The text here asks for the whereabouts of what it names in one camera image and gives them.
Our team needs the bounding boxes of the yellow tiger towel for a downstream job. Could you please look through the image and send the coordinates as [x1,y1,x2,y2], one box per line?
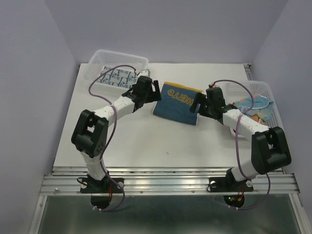
[152,82,202,126]

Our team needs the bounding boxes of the blue white patterned towel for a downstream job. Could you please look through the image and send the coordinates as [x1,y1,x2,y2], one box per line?
[98,67,137,89]

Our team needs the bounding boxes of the light blue orange towel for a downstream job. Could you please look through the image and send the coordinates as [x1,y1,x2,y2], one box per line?
[234,94,274,125]

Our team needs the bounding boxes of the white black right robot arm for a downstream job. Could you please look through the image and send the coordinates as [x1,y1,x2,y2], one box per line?
[190,87,292,193]

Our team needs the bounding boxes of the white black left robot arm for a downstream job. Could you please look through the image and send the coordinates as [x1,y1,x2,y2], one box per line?
[71,76,161,194]

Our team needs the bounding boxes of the white perforated basket right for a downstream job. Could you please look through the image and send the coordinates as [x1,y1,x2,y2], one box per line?
[222,81,283,128]

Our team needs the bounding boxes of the white perforated basket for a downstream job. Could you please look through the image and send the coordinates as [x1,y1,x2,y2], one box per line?
[83,49,149,90]
[222,81,283,128]

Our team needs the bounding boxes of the white perforated basket left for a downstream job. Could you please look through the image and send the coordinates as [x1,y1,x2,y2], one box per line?
[83,49,149,90]

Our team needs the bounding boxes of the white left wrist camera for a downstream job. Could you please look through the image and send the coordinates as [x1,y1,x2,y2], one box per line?
[137,69,150,77]

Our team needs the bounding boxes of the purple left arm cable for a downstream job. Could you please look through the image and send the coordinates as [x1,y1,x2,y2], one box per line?
[88,64,126,212]

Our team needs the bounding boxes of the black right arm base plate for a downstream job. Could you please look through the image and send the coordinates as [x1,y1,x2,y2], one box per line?
[206,177,254,194]

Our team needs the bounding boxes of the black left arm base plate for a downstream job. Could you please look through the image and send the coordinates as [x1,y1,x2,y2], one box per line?
[77,177,122,194]

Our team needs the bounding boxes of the aluminium mounting rail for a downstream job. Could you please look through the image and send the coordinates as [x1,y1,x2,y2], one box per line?
[39,167,300,196]

